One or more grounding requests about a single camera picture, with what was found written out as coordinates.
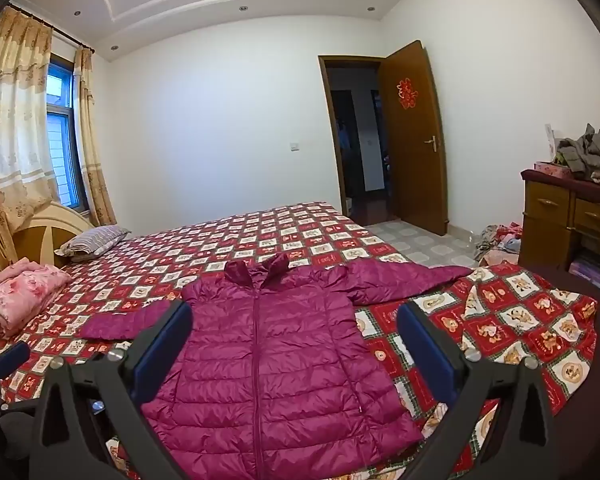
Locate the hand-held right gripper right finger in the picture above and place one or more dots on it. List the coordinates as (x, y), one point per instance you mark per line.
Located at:
(426, 356)

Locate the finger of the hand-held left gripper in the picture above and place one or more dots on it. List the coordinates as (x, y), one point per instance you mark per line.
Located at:
(10, 360)

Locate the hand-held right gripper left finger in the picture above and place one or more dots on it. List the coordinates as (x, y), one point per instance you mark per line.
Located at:
(161, 355)

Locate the magenta puffer jacket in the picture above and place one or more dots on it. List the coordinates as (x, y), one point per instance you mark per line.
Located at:
(280, 360)

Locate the mixed clothes pile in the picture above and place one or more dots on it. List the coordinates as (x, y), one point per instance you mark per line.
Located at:
(495, 240)

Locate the grey clothes pile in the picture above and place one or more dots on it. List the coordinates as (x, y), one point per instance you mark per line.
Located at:
(587, 152)

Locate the pink floral folded blanket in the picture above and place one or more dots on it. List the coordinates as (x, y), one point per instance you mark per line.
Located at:
(20, 295)

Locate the cream wooden headboard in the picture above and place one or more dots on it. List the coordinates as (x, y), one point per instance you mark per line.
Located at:
(40, 232)

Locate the striped pillow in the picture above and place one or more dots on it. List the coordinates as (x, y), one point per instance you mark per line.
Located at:
(92, 240)

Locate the dark maroon mattress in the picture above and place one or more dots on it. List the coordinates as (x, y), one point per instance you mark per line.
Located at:
(580, 390)

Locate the red printed bedspread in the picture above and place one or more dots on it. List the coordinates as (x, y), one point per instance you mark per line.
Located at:
(280, 230)

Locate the brown wooden door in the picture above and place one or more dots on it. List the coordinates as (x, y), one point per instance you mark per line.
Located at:
(415, 170)

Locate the purple storage box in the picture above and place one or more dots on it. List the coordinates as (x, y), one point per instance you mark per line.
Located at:
(592, 269)

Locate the brown wooden desk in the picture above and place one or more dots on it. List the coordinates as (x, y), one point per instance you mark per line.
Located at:
(547, 210)

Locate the narrow beige floral curtain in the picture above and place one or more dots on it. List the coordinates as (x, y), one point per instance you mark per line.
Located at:
(92, 150)

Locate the wide beige floral curtain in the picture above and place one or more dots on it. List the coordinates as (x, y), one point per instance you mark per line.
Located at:
(15, 135)

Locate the pink box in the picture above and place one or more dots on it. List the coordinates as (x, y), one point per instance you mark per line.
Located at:
(550, 167)

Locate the blue framed window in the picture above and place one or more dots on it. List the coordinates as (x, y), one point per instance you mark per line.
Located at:
(60, 135)

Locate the white carton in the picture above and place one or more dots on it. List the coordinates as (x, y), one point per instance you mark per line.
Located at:
(549, 137)

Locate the red paper door decoration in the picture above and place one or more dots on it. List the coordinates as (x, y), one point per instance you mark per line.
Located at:
(405, 93)

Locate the dark curtain rod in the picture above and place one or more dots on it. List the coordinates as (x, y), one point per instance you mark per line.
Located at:
(60, 31)

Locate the brown door frame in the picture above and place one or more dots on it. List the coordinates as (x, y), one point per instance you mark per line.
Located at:
(326, 125)

